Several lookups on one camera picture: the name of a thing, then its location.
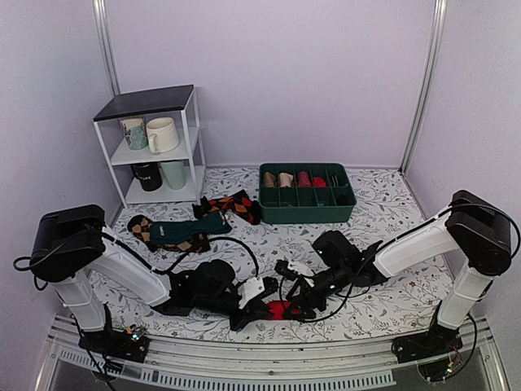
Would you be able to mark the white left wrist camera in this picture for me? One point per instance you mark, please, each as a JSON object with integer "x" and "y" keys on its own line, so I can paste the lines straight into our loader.
{"x": 249, "y": 290}

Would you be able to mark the white shelf rack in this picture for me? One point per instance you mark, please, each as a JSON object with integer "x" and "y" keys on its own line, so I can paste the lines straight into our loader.
{"x": 178, "y": 102}

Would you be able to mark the dark teal sock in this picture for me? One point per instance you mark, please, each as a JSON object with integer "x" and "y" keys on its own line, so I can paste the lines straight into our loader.
{"x": 179, "y": 232}

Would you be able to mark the cream mug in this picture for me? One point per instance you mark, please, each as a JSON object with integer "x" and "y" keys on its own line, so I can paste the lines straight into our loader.
{"x": 162, "y": 135}

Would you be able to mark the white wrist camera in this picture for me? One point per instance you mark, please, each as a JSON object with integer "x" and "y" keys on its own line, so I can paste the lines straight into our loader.
{"x": 303, "y": 271}
{"x": 249, "y": 290}

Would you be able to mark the beige rolled sock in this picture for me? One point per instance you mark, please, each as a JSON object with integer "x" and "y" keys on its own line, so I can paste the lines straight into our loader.
{"x": 285, "y": 180}

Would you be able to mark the floral table cloth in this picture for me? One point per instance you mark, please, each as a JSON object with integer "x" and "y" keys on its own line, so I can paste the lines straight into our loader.
{"x": 385, "y": 208}

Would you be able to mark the mint green mug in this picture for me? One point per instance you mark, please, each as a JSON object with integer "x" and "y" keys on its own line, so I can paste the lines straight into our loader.
{"x": 174, "y": 174}

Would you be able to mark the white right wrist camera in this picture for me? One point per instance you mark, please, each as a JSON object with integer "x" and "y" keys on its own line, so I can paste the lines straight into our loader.
{"x": 303, "y": 271}

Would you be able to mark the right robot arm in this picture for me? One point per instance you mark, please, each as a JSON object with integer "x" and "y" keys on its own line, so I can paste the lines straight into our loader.
{"x": 468, "y": 224}

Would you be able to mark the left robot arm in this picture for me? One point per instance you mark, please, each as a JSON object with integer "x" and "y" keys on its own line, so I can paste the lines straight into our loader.
{"x": 72, "y": 241}

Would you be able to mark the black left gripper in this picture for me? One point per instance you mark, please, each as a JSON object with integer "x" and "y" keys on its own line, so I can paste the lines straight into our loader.
{"x": 254, "y": 310}

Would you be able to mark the aluminium corner post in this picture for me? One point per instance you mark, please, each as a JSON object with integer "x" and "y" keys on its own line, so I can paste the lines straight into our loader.
{"x": 433, "y": 50}
{"x": 102, "y": 27}

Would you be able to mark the teal patterned mug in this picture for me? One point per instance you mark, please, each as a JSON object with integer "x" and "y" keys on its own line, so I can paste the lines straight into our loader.
{"x": 134, "y": 131}

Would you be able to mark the aluminium front rail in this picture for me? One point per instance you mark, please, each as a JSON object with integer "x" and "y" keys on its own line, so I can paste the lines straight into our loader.
{"x": 334, "y": 365}

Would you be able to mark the left aluminium corner post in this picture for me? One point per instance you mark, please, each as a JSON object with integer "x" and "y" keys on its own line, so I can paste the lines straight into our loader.
{"x": 102, "y": 27}

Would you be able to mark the black orange argyle sock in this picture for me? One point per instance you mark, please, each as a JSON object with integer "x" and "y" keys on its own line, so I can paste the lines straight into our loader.
{"x": 239, "y": 203}

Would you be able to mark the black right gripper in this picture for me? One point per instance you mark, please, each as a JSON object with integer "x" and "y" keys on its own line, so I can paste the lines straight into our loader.
{"x": 301, "y": 300}

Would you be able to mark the black mug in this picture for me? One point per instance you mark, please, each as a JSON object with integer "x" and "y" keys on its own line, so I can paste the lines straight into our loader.
{"x": 148, "y": 175}

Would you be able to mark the brown argyle sock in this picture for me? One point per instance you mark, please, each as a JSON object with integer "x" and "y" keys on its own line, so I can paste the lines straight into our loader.
{"x": 139, "y": 227}

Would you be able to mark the maroon rolled sock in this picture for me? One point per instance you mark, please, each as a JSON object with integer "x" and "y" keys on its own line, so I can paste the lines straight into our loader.
{"x": 303, "y": 179}

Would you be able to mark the green divided organizer box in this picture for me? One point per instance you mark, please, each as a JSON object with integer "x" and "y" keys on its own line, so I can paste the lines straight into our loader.
{"x": 293, "y": 205}

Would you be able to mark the right aluminium corner post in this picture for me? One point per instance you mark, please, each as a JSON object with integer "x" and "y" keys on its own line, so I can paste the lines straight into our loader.
{"x": 433, "y": 50}

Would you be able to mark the red sock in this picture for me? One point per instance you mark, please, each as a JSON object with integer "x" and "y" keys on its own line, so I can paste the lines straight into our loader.
{"x": 319, "y": 182}
{"x": 275, "y": 307}

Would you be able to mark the tan rolled sock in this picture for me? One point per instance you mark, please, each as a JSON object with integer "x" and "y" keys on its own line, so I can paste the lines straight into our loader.
{"x": 269, "y": 180}

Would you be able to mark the red rolled sock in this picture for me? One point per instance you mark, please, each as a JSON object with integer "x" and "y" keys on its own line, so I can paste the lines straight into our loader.
{"x": 319, "y": 182}

